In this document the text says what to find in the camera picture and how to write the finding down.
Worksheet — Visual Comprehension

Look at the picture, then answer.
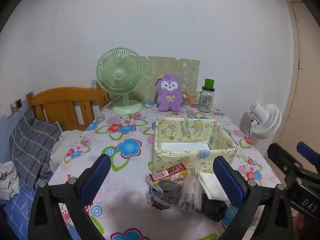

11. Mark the black plastic bag bundle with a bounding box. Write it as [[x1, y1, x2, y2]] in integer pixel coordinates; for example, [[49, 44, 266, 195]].
[[200, 193, 228, 222]]

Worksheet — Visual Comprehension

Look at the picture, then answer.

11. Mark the white cloth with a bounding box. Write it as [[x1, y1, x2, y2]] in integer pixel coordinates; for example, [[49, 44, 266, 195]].
[[0, 161, 20, 201], [197, 172, 229, 203]]

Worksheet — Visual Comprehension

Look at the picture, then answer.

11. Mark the clear plastic bag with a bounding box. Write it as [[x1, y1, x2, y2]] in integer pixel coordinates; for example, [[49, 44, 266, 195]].
[[178, 177, 202, 212]]

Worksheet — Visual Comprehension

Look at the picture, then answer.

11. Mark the cartoon tissue pack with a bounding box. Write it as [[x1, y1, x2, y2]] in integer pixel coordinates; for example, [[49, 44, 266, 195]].
[[149, 163, 188, 185]]

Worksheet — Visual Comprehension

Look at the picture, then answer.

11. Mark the grey drawstring pouch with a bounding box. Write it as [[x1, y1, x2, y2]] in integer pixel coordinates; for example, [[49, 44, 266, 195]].
[[146, 179, 183, 210]]

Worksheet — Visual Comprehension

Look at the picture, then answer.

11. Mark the beige door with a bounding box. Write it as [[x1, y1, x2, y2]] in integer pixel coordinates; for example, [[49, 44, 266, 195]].
[[273, 0, 319, 171]]

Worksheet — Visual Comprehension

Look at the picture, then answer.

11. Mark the white standing fan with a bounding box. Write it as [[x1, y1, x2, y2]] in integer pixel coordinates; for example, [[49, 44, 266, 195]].
[[248, 101, 282, 146]]

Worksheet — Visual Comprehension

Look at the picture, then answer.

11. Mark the crumpled white cloth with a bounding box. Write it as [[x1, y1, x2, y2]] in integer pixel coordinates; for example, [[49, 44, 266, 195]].
[[0, 161, 20, 201]]

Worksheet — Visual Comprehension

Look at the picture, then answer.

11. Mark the floral tablecloth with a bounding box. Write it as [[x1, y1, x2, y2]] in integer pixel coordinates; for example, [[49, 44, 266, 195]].
[[49, 103, 280, 239]]

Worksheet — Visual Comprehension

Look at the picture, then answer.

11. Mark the grey plaid pillow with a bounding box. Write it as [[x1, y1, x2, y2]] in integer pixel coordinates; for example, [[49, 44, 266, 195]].
[[9, 111, 62, 189]]

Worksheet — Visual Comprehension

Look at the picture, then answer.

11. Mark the yellow cartoon storage box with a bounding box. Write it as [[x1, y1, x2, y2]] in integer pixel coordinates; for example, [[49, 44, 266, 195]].
[[152, 117, 238, 176]]

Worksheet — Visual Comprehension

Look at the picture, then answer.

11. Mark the glass jar green lid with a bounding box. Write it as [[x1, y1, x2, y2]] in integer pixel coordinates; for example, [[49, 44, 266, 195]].
[[196, 79, 215, 113]]

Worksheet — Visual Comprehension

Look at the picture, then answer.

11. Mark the wooden bed headboard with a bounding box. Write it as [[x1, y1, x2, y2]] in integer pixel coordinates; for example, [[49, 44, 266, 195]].
[[26, 84, 107, 131]]

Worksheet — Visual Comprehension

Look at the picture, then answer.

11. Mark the toothpick jar orange lid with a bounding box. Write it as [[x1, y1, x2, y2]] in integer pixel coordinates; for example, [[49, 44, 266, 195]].
[[181, 92, 196, 108]]

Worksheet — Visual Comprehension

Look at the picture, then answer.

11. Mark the green patterned cardboard sheet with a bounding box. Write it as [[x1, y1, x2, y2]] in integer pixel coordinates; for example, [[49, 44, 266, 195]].
[[130, 56, 200, 102]]

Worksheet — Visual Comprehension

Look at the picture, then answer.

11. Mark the purple plush toy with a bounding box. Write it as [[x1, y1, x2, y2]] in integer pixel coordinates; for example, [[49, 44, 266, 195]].
[[156, 74, 183, 112]]

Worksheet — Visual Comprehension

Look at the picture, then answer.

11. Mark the green desk fan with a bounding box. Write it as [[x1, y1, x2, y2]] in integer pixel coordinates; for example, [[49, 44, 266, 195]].
[[95, 48, 143, 115]]

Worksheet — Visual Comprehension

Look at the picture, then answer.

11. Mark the wall power socket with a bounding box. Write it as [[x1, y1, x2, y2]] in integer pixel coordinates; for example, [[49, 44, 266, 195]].
[[10, 99, 23, 113]]

